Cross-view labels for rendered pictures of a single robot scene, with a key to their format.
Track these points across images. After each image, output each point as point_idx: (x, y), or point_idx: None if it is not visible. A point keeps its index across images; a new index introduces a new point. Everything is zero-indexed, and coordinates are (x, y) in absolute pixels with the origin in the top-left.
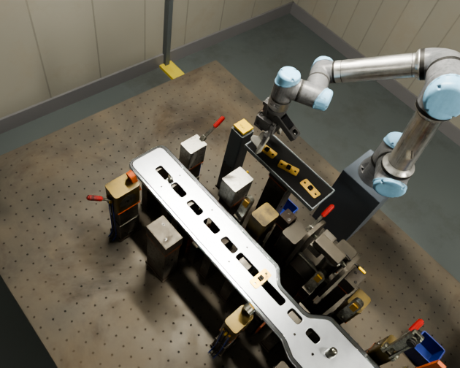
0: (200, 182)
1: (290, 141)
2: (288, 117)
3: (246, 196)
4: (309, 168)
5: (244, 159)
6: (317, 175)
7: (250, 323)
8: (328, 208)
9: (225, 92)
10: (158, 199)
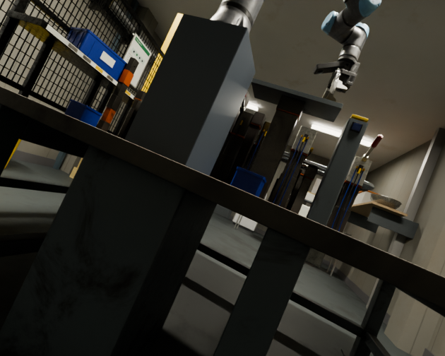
0: (321, 164)
1: (313, 73)
2: (335, 61)
3: (291, 148)
4: (282, 87)
5: (330, 163)
6: (273, 85)
7: None
8: None
9: None
10: (322, 175)
